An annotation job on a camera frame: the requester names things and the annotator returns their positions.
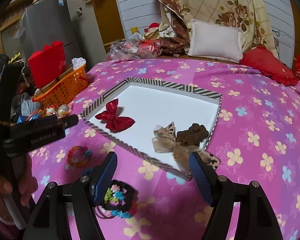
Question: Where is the colourful heart bead bracelet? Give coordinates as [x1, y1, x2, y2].
[65, 145, 93, 169]

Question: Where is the black crochet scrunchie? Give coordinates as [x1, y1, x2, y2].
[94, 180, 138, 219]

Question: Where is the brown leopard bow clip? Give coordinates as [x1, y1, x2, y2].
[152, 122, 221, 172]

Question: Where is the red shiny bow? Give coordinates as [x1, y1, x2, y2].
[95, 99, 135, 133]

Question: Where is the person left hand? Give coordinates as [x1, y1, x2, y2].
[0, 154, 38, 221]

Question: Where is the red white round ornament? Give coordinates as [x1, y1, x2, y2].
[43, 107, 57, 116]

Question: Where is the silver wrapped ball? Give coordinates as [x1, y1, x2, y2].
[57, 105, 71, 118]

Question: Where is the orange plastic basket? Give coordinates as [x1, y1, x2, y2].
[32, 64, 89, 107]

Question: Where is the red gift bag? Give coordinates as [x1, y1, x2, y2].
[28, 41, 66, 88]

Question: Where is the pink floral bedsheet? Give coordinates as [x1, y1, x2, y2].
[29, 57, 300, 240]

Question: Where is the grey refrigerator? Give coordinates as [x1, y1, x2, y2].
[20, 0, 82, 64]

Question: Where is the striped shallow box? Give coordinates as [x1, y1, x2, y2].
[81, 77, 222, 180]

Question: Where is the clear plastic bag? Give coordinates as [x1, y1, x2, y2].
[106, 38, 162, 61]

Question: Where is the red cushion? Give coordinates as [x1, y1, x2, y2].
[239, 46, 299, 86]

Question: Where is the white pillow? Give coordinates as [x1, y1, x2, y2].
[188, 19, 243, 63]

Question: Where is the floral beige quilt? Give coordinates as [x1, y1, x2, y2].
[158, 0, 278, 56]

